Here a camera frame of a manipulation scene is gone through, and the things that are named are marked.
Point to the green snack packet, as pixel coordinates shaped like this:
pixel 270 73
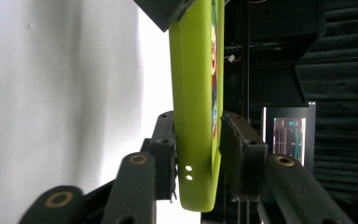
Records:
pixel 192 93

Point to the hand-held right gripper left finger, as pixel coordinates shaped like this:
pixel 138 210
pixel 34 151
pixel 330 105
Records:
pixel 165 161

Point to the black metal pole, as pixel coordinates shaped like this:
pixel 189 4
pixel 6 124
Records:
pixel 246 77

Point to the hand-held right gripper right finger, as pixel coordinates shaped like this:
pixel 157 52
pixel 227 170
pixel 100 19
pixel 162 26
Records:
pixel 242 155

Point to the black curtain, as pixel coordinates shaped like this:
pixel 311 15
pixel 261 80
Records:
pixel 348 77

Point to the monitor with lit screen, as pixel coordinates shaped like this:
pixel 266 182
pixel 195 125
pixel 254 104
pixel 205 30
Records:
pixel 289 137

